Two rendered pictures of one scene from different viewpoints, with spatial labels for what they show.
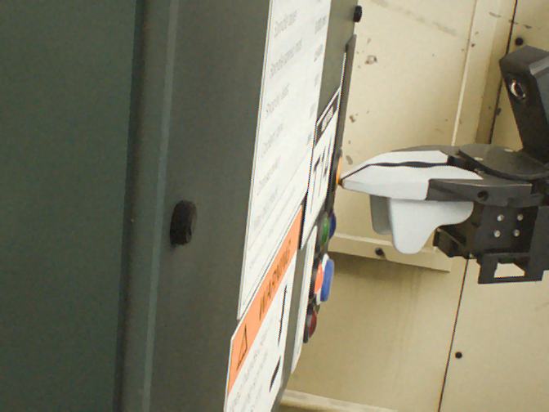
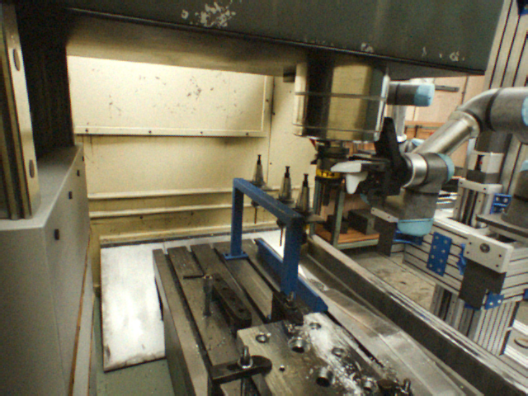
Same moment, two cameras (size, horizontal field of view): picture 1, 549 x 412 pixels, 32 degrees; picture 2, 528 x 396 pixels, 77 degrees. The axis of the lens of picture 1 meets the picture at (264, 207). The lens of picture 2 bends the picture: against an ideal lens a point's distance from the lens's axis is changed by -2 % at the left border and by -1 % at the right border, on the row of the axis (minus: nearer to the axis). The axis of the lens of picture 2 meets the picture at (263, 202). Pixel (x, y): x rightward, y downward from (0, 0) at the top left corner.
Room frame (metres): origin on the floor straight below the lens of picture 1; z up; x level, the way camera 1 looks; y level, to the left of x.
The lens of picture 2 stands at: (-0.09, 0.66, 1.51)
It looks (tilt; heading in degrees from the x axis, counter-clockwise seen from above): 17 degrees down; 326
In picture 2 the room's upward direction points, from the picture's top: 4 degrees clockwise
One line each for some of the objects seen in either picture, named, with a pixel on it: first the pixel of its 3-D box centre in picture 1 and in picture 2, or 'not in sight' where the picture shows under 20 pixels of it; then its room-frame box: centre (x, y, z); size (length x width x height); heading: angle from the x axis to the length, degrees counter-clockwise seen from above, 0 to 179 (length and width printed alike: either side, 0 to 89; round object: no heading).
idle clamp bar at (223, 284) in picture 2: not in sight; (228, 303); (0.68, 0.24, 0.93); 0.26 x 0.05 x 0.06; 176
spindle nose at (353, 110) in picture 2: not in sight; (338, 103); (0.35, 0.21, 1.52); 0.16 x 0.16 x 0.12
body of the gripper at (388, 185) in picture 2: not in sight; (377, 174); (0.35, 0.08, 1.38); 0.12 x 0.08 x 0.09; 85
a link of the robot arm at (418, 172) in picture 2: not in sight; (403, 169); (0.34, 0.00, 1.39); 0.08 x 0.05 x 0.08; 175
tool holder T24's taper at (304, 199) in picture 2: not in sight; (304, 197); (0.61, 0.04, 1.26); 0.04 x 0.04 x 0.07
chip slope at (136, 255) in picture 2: not in sight; (220, 293); (1.00, 0.10, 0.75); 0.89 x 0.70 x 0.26; 81
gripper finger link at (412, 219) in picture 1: (408, 212); not in sight; (0.61, -0.10, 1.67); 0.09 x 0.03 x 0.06; 111
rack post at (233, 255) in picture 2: not in sight; (237, 222); (1.00, 0.03, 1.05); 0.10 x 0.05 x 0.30; 81
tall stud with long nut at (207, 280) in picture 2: not in sight; (207, 294); (0.70, 0.29, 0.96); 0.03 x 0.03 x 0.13
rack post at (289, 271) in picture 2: not in sight; (289, 275); (0.57, 0.10, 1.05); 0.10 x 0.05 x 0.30; 81
